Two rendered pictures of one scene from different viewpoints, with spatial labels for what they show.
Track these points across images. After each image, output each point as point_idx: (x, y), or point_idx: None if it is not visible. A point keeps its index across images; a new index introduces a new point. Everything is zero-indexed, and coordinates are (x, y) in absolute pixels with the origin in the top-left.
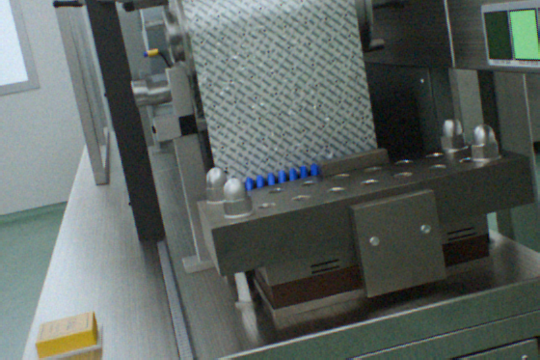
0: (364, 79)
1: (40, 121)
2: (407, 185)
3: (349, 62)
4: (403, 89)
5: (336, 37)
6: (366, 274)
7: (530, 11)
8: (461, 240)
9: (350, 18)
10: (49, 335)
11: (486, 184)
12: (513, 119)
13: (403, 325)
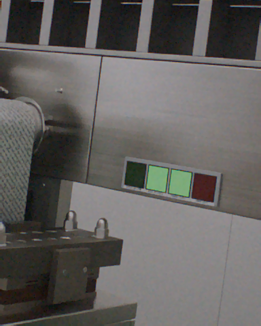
0: (27, 176)
1: None
2: (77, 244)
3: (24, 164)
4: None
5: (22, 148)
6: (56, 290)
7: (165, 168)
8: (87, 280)
9: (30, 139)
10: None
11: (105, 250)
12: (62, 219)
13: (74, 320)
